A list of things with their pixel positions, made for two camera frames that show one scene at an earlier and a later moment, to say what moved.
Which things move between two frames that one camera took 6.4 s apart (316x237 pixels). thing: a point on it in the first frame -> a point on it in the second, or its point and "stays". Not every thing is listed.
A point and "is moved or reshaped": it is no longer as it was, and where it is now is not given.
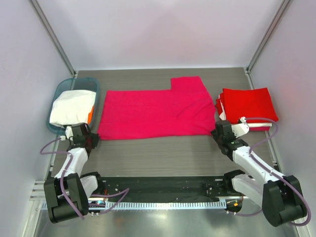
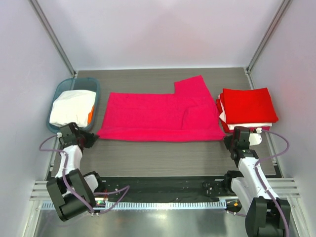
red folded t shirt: (254, 104) stays
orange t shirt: (90, 115) stays
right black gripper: (217, 138) -> (229, 143)
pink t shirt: (185, 110) is moved or reshaped
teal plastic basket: (86, 84) stays
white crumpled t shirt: (72, 107) stays
